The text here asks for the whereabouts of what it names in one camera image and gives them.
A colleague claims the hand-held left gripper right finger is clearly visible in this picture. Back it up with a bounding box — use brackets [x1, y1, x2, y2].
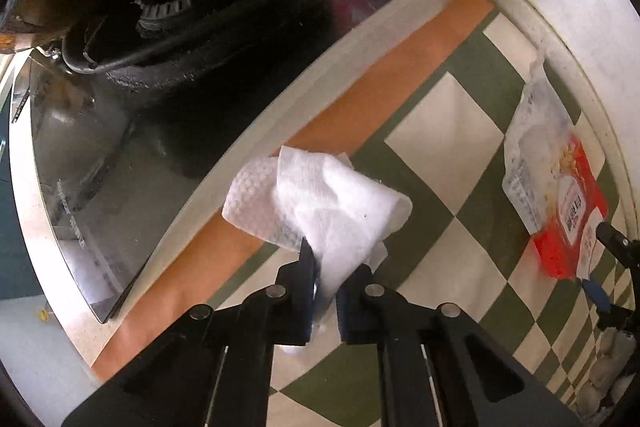
[336, 264, 581, 427]

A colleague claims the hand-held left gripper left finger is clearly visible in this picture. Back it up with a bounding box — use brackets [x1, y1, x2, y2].
[62, 237, 321, 427]

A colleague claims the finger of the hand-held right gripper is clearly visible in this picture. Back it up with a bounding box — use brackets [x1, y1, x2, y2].
[581, 278, 640, 333]
[596, 222, 640, 268]

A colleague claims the white paper tissue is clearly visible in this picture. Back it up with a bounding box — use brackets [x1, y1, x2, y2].
[221, 145, 413, 353]

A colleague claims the red and clear snack packet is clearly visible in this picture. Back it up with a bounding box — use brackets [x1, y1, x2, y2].
[502, 47, 576, 233]

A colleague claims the black glass gas stove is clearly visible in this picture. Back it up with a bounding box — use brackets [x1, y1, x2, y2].
[10, 0, 421, 324]

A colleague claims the green white checkered tablecloth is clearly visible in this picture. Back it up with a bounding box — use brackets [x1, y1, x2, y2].
[90, 0, 640, 427]

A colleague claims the blue kitchen cabinet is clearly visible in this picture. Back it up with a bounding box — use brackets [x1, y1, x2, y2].
[0, 107, 31, 300]

